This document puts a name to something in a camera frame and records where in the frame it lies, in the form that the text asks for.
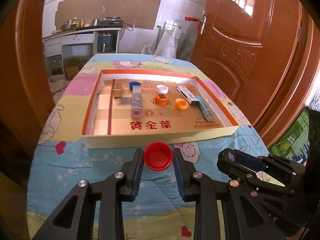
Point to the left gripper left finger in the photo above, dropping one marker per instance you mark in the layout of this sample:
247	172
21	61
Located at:
133	173

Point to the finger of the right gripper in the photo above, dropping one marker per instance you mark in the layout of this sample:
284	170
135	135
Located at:
228	164
272	165

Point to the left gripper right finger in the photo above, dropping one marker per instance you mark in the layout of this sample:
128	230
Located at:
184	170

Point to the red bottle cap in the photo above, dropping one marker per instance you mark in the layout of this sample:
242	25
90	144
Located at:
158	156

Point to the teal lighter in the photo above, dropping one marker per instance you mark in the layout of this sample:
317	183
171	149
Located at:
205	109

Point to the white Hello Kitty case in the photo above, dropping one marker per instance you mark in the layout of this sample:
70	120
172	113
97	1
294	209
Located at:
188	95

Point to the white bottle cap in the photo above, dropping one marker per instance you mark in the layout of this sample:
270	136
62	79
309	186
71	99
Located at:
162	89

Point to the gold rectangular box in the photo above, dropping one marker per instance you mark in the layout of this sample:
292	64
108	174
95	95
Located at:
117	89

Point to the blue bottle cap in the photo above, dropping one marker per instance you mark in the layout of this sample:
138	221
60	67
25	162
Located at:
134	83

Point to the green cardboard box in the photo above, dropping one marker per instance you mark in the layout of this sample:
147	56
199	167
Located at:
294	144

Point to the orange rimmed cardboard tray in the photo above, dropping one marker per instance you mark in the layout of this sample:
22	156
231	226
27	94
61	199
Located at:
108	122

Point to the white hanging sack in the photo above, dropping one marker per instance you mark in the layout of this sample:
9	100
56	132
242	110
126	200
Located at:
168	44

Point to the brown wooden door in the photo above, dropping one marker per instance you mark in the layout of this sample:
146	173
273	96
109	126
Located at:
264	55

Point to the teal air fryer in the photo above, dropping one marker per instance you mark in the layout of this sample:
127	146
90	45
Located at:
106	43

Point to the grey kitchen counter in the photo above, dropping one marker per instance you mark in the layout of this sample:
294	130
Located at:
65	53

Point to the black gas stove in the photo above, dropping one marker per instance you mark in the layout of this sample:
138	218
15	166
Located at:
111	22

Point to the left wooden door frame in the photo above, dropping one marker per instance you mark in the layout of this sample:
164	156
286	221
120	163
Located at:
26	100

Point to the cardboard wall sheets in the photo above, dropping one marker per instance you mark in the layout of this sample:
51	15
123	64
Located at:
138	13

